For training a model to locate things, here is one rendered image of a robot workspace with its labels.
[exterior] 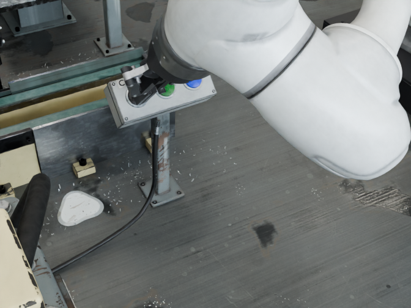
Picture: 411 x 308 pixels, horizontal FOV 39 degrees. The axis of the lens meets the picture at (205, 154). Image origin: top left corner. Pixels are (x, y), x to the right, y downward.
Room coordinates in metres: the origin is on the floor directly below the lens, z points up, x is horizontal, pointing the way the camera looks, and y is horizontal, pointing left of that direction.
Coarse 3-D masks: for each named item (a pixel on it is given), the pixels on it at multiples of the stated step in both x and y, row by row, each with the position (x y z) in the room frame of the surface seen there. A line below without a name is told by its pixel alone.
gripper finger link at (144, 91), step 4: (144, 76) 0.65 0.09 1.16; (144, 80) 0.65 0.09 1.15; (148, 80) 0.64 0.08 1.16; (152, 80) 0.63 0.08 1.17; (156, 80) 0.62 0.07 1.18; (160, 80) 0.61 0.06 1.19; (164, 80) 0.61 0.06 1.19; (140, 84) 0.66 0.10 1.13; (144, 84) 0.65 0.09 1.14; (148, 84) 0.64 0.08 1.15; (152, 84) 0.64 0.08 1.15; (156, 84) 0.62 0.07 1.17; (144, 88) 0.65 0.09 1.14; (148, 88) 0.65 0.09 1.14; (140, 92) 0.66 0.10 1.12; (144, 92) 0.66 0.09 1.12
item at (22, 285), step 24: (24, 192) 0.38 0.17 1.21; (48, 192) 0.33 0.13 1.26; (0, 216) 0.26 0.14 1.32; (24, 216) 0.29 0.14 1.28; (0, 240) 0.24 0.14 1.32; (24, 240) 0.26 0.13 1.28; (0, 264) 0.22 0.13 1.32; (24, 264) 0.22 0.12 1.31; (0, 288) 0.20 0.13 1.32; (24, 288) 0.20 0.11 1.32
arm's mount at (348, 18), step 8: (336, 16) 1.37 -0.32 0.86; (344, 16) 1.37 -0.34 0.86; (352, 16) 1.37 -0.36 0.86; (328, 24) 1.33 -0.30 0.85; (400, 48) 1.21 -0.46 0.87; (400, 56) 1.18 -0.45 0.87; (408, 56) 1.18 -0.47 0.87; (408, 64) 1.15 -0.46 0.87; (408, 72) 1.11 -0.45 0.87; (408, 80) 1.08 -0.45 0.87; (400, 88) 1.09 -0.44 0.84; (408, 88) 1.07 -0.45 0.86; (400, 96) 1.09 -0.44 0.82; (408, 96) 1.07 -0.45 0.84; (408, 104) 1.06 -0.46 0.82; (408, 112) 1.05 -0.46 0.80
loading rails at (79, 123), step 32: (96, 64) 0.99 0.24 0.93; (128, 64) 1.01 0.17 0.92; (0, 96) 0.88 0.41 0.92; (32, 96) 0.89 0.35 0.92; (64, 96) 0.91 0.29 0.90; (96, 96) 0.95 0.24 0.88; (0, 128) 0.84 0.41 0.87; (32, 128) 0.77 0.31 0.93; (64, 128) 0.80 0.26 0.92; (96, 128) 0.83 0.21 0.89; (128, 128) 0.87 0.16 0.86; (0, 160) 0.74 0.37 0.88; (32, 160) 0.77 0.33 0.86; (64, 160) 0.80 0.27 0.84; (96, 160) 0.83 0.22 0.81; (0, 192) 0.71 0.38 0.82
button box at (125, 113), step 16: (208, 80) 0.78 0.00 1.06; (112, 96) 0.72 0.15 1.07; (160, 96) 0.73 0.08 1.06; (176, 96) 0.74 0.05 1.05; (192, 96) 0.75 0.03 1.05; (208, 96) 0.76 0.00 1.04; (112, 112) 0.72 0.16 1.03; (128, 112) 0.70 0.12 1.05; (144, 112) 0.70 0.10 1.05; (160, 112) 0.72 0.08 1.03
